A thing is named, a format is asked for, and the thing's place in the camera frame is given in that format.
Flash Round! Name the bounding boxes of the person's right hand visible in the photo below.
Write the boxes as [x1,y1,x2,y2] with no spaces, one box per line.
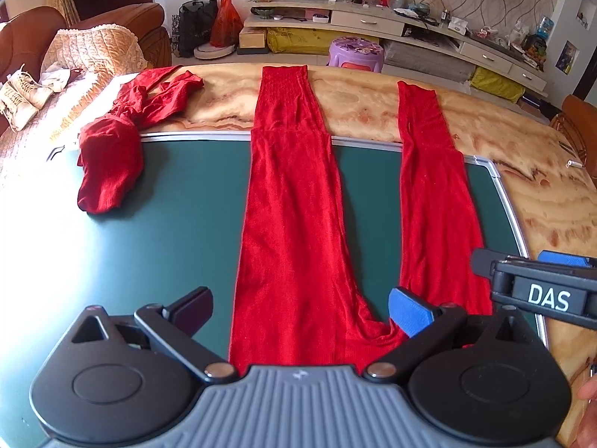
[575,377,597,448]

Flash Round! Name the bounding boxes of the purple plastic stool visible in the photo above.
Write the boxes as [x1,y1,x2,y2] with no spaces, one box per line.
[326,36,385,73]

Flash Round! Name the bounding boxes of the orange plastic bag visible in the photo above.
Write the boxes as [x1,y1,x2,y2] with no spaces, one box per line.
[210,0,244,48]

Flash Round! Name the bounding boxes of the white shoe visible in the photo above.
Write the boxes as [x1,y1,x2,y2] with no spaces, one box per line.
[7,70,53,109]
[0,85,39,131]

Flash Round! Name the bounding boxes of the brown leather sofa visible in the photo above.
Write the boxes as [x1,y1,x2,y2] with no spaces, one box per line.
[0,2,173,136]

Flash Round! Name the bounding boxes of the beige quilted seat cover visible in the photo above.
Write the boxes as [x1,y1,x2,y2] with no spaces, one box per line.
[0,72,141,187]

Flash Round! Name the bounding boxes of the crumpled red top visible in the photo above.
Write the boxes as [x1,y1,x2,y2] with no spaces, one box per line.
[77,66,205,215]

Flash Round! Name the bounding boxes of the green table mat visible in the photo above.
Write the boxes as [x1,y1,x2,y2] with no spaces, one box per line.
[0,131,551,376]

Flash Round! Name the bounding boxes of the white robot vacuum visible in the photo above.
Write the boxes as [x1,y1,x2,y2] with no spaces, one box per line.
[193,41,237,60]

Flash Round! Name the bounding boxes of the small white cloth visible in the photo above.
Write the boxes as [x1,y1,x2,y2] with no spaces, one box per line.
[40,62,82,93]

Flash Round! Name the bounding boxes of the black bag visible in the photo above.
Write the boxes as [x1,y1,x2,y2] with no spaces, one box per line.
[172,0,219,59]

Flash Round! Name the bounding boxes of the beige television cabinet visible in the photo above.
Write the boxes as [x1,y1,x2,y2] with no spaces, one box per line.
[238,0,548,103]

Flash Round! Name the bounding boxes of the grey storage bag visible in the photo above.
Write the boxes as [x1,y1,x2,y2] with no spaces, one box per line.
[382,40,476,82]

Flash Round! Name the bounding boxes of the red pants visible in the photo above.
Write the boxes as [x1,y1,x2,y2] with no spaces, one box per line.
[228,65,495,376]

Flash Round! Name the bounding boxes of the wooden chair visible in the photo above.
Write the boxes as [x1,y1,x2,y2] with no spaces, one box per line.
[550,94,597,171]

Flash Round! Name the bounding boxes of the yellow storage bag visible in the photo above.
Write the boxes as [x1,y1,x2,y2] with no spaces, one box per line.
[471,66,525,103]
[267,27,334,54]

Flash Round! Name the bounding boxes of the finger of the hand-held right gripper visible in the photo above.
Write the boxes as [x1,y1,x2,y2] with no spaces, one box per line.
[536,251,590,268]
[471,248,597,325]

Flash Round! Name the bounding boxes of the beige quilted armrest cover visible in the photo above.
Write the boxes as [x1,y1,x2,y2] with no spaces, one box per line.
[42,23,150,85]

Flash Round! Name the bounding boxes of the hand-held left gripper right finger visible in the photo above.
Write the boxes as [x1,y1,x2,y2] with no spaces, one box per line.
[364,287,532,381]

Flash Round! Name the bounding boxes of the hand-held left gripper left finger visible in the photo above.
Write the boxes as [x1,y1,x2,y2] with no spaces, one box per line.
[70,286,238,382]

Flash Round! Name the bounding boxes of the cardboard box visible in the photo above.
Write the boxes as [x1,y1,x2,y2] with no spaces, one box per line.
[239,27,269,52]

